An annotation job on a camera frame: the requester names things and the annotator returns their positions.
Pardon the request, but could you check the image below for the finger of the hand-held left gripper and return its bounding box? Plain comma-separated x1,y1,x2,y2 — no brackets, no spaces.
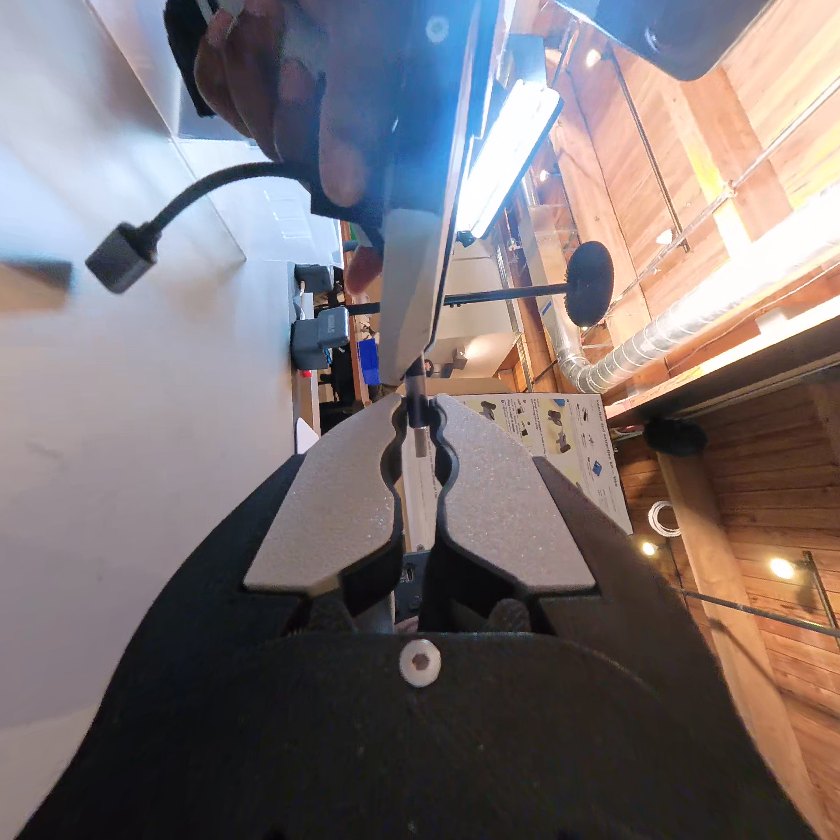
378,209,462,388

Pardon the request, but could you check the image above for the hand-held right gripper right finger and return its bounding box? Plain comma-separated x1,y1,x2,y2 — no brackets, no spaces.
419,392,597,635

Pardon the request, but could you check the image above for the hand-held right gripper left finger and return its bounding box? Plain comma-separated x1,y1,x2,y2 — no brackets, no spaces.
244,392,408,635

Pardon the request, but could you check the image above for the clear plastic bin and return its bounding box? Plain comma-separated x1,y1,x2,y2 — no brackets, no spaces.
174,134,347,265

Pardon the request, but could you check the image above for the usb cable with grey plugs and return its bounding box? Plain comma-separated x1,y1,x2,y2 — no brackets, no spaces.
85,162,432,455

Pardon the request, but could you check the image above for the person's left hand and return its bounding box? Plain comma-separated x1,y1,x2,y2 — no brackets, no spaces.
193,0,398,298

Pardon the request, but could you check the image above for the led light bar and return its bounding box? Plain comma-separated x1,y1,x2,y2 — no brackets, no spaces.
455,77,563,241

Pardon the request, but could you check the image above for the instruction poster board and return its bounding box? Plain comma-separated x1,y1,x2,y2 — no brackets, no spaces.
451,392,635,536

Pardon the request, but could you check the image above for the black disc pole stand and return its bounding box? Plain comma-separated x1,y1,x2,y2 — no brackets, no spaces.
341,241,615,328

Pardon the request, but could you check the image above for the white cable coil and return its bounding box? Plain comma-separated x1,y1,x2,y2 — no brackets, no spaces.
647,500,685,539

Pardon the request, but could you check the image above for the silver ventilation duct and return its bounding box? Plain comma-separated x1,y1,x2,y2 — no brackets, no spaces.
553,217,840,396

